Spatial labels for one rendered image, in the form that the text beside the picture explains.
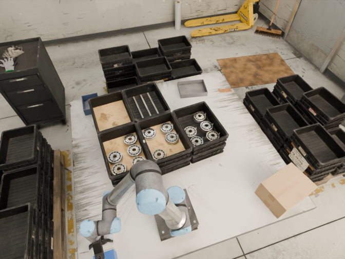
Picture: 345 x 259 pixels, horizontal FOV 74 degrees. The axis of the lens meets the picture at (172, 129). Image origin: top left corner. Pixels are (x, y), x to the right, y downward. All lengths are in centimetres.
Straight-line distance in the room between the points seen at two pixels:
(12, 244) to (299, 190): 202
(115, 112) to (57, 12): 289
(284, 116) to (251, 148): 92
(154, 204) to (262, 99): 241
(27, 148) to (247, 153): 199
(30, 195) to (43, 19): 312
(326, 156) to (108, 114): 199
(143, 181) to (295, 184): 112
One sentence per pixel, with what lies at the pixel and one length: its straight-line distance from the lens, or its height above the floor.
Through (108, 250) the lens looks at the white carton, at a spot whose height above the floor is 79.
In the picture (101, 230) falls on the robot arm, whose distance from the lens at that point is 128.
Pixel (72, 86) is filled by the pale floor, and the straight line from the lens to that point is 381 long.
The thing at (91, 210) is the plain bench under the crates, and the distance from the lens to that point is 176.
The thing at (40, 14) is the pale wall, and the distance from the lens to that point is 468.
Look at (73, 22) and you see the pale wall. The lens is 469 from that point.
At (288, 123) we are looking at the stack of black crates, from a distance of 279.
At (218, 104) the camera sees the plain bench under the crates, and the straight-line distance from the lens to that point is 227.
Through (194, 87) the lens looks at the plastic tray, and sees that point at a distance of 242.
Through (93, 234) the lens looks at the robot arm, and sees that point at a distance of 130.
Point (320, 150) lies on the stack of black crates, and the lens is 255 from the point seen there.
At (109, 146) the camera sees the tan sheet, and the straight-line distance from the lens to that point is 182.
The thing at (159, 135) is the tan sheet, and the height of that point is 83.
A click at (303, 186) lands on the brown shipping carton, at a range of 178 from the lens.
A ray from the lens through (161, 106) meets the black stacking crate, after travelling 203.
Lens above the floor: 228
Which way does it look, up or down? 51 degrees down
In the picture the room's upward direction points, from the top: straight up
